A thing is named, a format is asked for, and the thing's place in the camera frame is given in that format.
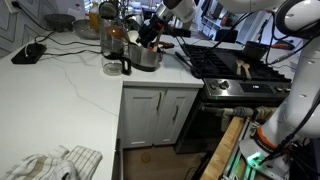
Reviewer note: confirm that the striped dish towel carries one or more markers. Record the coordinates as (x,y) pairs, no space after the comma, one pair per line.
(56,163)

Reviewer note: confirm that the black griddle plate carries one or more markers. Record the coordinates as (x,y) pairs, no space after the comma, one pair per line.
(230,63)

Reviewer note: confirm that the steel stove knob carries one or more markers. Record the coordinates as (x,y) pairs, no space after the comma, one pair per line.
(224,84)
(214,84)

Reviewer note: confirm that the white cabinet door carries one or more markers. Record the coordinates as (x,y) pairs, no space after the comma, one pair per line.
(141,116)
(173,116)

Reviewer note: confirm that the black spatula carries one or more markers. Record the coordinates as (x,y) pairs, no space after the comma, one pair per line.
(185,63)

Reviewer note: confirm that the wooden table top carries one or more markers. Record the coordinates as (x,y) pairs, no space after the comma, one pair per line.
(221,151)

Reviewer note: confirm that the brown amber spoon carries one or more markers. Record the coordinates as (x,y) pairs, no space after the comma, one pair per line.
(117,32)

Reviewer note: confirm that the wooden spoon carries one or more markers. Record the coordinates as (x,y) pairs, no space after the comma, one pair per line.
(238,66)
(247,69)

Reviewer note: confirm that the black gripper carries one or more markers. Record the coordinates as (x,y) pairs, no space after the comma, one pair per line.
(156,26)

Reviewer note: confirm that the grey metal bowl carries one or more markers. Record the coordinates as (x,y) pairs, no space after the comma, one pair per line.
(85,29)

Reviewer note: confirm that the black stove display panel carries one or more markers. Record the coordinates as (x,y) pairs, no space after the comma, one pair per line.
(256,87)

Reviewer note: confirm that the aluminium frame rail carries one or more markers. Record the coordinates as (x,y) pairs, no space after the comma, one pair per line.
(238,156)

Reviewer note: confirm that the steel gas stove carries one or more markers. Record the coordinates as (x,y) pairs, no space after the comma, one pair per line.
(240,90)

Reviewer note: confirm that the steel cutlery holder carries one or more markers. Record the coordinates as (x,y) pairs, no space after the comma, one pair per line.
(145,58)

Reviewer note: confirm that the black power adapter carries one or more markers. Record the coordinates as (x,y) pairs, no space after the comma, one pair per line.
(29,53)

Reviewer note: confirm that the orange bottle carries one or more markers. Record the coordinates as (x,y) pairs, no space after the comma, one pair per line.
(94,16)

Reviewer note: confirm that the beige hanging cloth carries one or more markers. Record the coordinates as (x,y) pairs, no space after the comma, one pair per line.
(265,112)

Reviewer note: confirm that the black ladle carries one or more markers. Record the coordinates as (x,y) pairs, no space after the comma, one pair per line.
(108,10)

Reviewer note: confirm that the white big spoon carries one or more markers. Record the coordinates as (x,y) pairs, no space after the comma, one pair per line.
(133,36)

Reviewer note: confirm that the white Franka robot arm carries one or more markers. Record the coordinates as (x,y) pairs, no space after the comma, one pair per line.
(300,66)

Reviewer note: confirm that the glass coffee pot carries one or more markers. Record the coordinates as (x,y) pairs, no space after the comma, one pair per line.
(113,50)

